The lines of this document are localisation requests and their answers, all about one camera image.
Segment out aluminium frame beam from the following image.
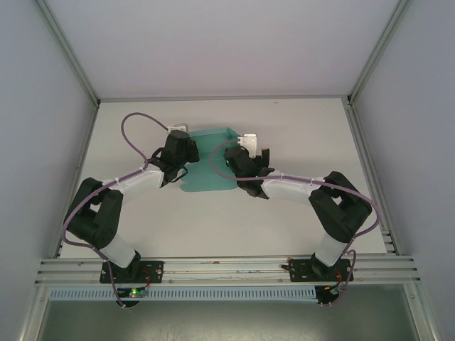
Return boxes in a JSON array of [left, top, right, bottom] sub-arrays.
[[35, 256, 424, 288]]

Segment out white slotted cable duct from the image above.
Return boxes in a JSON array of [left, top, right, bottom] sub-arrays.
[[48, 286, 317, 301]]

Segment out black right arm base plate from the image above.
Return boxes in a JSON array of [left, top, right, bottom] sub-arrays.
[[288, 258, 353, 284]]

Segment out teal green cloth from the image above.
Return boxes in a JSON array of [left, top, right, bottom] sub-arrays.
[[179, 126, 246, 193]]

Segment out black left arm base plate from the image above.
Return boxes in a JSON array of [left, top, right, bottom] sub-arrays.
[[99, 260, 165, 285]]

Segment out aluminium side rail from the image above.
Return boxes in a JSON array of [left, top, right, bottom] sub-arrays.
[[344, 102, 401, 255], [53, 102, 100, 259]]

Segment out circuit board with green light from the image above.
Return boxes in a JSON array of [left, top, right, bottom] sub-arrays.
[[117, 287, 149, 298]]

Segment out thin aluminium table edge rail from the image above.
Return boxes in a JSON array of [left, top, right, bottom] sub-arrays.
[[97, 94, 351, 104]]

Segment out aluminium corner post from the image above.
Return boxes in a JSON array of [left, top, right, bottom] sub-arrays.
[[34, 0, 102, 107], [346, 0, 412, 107]]

